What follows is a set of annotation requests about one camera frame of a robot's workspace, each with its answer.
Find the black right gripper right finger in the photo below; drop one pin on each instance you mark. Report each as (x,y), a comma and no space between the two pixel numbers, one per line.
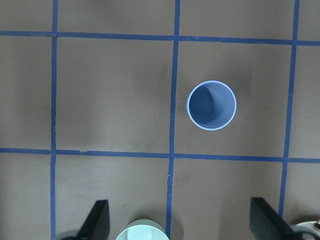
(266,224)

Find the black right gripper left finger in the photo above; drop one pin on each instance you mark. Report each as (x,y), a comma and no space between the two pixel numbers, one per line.
(95,227)

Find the light blue cup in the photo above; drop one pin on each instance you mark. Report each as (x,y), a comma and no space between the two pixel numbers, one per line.
(211,105)

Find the cream tray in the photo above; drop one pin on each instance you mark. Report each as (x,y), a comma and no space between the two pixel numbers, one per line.
(307,230)

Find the mint green bowl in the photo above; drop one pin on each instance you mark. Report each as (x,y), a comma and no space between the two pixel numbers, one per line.
(143,229)

